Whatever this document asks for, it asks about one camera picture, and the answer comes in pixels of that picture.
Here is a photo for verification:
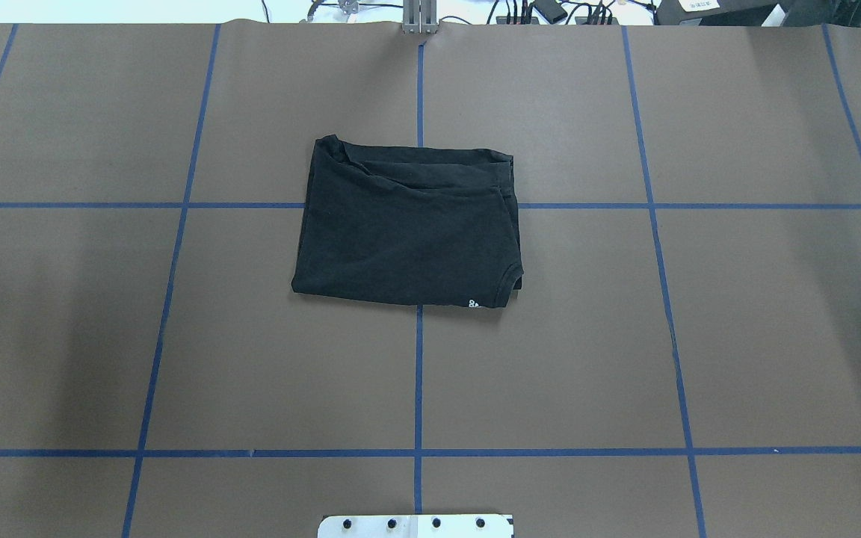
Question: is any brown table mat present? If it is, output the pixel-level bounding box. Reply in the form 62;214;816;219
0;20;861;537

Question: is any black printed t-shirt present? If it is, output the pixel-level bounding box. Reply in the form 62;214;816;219
291;135;524;309

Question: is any aluminium frame post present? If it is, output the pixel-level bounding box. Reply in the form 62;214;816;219
402;0;439;34

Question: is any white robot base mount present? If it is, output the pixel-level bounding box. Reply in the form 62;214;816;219
317;513;515;537

